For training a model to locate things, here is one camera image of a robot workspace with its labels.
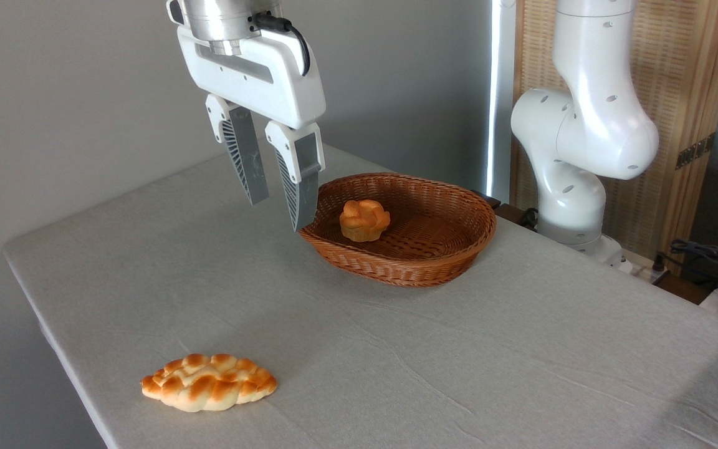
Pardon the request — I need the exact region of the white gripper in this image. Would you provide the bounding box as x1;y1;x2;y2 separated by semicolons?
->
176;25;327;233

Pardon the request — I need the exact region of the braided golden bread loaf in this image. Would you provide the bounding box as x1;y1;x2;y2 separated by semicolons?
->
141;354;278;413

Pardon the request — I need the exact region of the round knotted bread roll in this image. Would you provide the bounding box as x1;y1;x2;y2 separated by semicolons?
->
339;200;391;243

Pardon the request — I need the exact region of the brown wicker basket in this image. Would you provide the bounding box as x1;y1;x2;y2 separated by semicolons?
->
299;173;497;288

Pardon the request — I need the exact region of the light grey tablecloth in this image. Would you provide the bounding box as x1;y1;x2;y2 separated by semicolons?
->
2;143;718;449

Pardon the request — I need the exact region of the white power strip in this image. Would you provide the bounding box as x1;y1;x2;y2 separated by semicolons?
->
620;249;670;282

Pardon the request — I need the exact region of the wooden folding screen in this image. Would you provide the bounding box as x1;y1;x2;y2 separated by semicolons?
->
510;0;718;275

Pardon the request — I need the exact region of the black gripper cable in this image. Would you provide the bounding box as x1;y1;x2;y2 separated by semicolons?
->
252;12;312;77

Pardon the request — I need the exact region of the white vertical frame strip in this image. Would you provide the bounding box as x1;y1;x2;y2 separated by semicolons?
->
486;0;517;203

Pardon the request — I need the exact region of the black cable bundle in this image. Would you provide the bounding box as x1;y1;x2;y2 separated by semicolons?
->
657;239;718;295

